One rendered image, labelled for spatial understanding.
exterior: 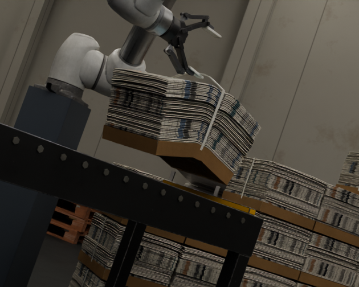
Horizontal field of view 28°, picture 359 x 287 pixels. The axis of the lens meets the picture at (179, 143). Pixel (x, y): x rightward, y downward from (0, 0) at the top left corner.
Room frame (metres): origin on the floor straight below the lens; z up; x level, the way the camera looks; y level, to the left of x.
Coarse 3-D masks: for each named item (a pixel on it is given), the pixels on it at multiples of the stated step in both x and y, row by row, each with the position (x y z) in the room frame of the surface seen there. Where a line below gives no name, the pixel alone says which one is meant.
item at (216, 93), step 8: (216, 88) 2.11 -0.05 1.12; (216, 96) 2.12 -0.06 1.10; (224, 96) 2.13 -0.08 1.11; (232, 96) 2.15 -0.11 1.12; (208, 104) 2.11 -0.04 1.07; (216, 104) 2.13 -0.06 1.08; (224, 104) 2.14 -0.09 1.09; (208, 112) 2.11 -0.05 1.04; (224, 112) 2.15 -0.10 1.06; (208, 120) 2.12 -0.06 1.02; (216, 120) 2.14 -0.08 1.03; (200, 136) 2.13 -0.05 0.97; (208, 136) 2.14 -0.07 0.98; (200, 144) 2.13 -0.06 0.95; (192, 160) 2.16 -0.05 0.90
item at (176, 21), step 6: (174, 18) 2.09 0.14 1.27; (174, 24) 2.09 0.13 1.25; (180, 24) 2.11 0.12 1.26; (168, 30) 2.09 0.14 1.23; (174, 30) 2.09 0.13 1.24; (180, 30) 2.14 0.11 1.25; (162, 36) 2.11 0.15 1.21; (168, 36) 2.10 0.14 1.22; (174, 36) 2.11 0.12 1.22; (186, 36) 2.16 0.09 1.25; (168, 42) 2.14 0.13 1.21; (174, 42) 2.14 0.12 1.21
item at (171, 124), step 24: (120, 72) 2.17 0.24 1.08; (144, 72) 2.13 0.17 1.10; (120, 96) 2.19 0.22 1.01; (144, 96) 2.09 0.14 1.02; (168, 96) 2.00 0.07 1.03; (192, 96) 2.06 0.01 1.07; (120, 120) 2.18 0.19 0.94; (144, 120) 2.09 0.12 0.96; (168, 120) 2.04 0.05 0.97; (192, 120) 2.09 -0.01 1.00; (120, 144) 2.20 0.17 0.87
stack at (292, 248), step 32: (96, 224) 3.10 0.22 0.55; (288, 224) 3.12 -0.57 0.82; (96, 256) 2.96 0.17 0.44; (160, 256) 2.91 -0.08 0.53; (192, 256) 2.96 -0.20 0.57; (224, 256) 3.02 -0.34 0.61; (256, 256) 3.08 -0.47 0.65; (288, 256) 3.13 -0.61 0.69; (320, 256) 3.20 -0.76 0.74; (352, 256) 3.27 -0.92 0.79
